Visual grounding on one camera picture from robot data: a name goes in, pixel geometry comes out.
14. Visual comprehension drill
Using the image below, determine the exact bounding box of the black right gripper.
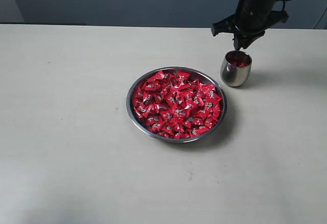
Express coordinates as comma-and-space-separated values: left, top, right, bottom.
212, 0, 289, 50

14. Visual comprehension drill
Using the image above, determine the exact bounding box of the stainless steel cup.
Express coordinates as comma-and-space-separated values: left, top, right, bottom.
220, 50, 252, 87

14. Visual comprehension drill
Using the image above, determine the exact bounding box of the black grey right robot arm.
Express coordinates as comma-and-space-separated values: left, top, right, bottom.
211, 0, 292, 50

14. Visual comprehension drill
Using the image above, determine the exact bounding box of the pile of red wrapped candies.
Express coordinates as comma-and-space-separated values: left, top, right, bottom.
131, 70, 222, 139

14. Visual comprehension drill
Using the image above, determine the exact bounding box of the red object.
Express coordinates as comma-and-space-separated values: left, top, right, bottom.
227, 55, 251, 67

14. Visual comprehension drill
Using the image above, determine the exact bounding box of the silver metal bowl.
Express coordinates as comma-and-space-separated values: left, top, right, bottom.
126, 66, 228, 144

